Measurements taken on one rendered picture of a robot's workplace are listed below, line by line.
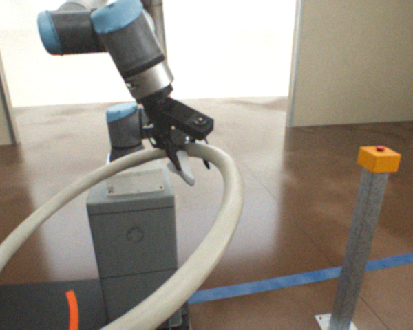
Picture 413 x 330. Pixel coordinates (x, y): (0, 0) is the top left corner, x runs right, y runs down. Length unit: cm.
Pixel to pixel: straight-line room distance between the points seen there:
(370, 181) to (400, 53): 590
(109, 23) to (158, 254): 122
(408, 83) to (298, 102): 251
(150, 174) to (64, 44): 85
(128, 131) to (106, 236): 50
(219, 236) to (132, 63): 34
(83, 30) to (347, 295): 166
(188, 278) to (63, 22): 55
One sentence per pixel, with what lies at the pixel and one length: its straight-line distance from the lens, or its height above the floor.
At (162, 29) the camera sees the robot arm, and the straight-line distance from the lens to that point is 127.
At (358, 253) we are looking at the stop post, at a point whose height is 57.
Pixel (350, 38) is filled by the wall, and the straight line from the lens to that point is 649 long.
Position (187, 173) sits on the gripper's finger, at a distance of 63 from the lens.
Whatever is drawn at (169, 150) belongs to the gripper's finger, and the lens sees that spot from 60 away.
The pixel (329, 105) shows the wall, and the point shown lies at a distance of 644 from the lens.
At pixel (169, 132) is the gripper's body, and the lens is 59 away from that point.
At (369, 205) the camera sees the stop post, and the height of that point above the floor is 83.
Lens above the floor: 150
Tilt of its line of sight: 22 degrees down
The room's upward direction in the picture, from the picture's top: straight up
